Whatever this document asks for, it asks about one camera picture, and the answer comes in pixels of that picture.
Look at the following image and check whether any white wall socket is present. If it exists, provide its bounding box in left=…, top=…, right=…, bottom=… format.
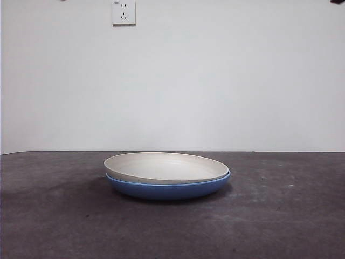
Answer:
left=112, top=0, right=137, bottom=27

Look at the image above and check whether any blue round plate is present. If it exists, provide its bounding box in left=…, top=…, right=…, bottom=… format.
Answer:
left=105, top=170, right=232, bottom=201

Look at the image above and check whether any white round plate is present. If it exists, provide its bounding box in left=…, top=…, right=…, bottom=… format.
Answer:
left=103, top=152, right=230, bottom=186

